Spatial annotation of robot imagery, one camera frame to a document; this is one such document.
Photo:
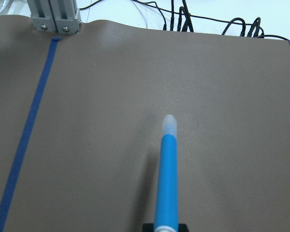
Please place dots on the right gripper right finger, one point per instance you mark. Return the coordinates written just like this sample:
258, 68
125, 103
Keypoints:
183, 227

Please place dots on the aluminium frame post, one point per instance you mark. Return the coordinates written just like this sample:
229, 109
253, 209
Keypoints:
58, 16

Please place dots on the blue highlighter pen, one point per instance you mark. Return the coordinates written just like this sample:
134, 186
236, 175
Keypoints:
166, 210

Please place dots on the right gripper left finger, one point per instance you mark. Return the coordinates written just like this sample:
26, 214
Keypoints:
148, 227

